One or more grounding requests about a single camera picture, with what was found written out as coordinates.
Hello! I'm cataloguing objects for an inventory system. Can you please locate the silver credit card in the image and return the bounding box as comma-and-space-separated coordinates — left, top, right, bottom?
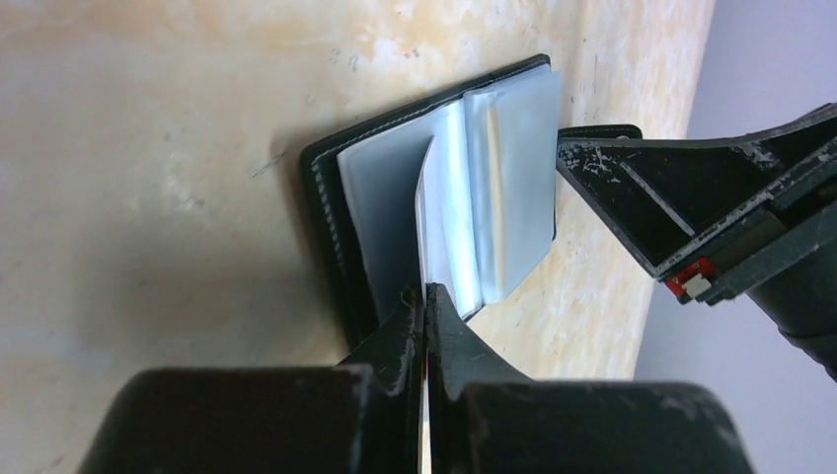
415, 136, 436, 473

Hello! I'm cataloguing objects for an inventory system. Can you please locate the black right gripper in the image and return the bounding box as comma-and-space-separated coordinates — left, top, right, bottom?
557, 104, 836, 377

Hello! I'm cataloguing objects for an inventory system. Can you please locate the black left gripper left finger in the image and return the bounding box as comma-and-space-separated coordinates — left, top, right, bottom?
80, 289, 424, 473

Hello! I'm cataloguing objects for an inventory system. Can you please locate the black leather card holder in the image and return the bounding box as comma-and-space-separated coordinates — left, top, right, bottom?
300, 54, 561, 347

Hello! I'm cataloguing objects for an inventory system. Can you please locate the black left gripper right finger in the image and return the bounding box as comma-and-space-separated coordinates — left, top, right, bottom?
425, 283, 752, 473

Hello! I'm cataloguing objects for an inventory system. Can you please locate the gold credit card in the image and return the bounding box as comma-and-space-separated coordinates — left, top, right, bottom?
487, 106, 505, 294

